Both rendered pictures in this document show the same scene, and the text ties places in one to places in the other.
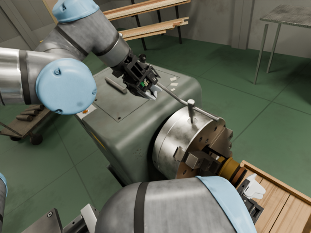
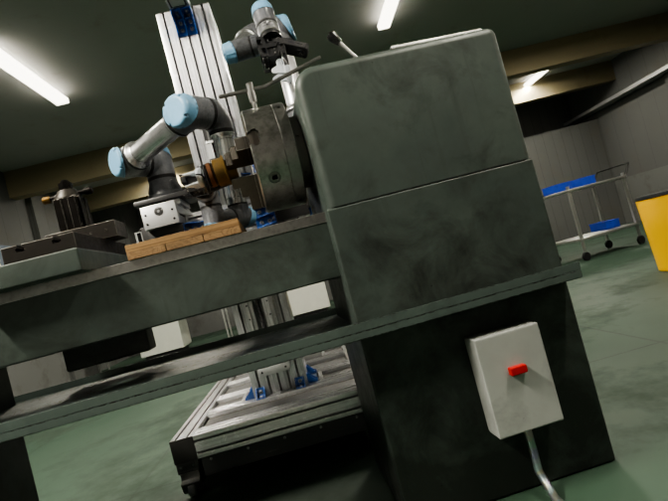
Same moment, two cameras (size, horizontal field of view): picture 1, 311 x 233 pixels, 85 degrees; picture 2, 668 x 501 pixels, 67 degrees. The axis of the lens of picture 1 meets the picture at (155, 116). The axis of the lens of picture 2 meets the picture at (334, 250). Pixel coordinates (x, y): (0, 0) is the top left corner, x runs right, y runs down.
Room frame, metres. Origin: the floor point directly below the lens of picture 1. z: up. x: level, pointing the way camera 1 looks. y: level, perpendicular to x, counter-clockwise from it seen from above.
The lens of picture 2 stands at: (1.13, -1.46, 0.72)
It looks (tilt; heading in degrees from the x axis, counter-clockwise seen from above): 2 degrees up; 114
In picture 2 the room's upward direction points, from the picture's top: 15 degrees counter-clockwise
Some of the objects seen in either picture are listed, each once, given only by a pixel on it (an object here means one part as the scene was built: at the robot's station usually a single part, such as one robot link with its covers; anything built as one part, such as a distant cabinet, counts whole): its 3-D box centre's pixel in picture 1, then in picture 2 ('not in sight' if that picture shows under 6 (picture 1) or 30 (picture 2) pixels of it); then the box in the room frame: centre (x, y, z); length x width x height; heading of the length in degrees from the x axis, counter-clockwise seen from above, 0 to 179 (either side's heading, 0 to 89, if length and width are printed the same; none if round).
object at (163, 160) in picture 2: not in sight; (156, 162); (-0.31, 0.20, 1.33); 0.13 x 0.12 x 0.14; 78
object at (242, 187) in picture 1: (240, 191); not in sight; (0.19, -0.18, 1.10); 0.09 x 0.02 x 0.05; 121
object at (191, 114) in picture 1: (191, 114); (252, 101); (0.40, -0.12, 1.26); 0.02 x 0.02 x 0.12
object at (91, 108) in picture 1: (85, 112); not in sight; (0.65, 0.30, 1.23); 0.13 x 0.08 x 0.06; 31
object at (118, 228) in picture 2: not in sight; (87, 237); (-0.16, -0.35, 1.00); 0.20 x 0.10 x 0.05; 31
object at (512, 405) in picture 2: not in sight; (558, 430); (1.01, -0.24, 0.22); 0.42 x 0.18 x 0.44; 121
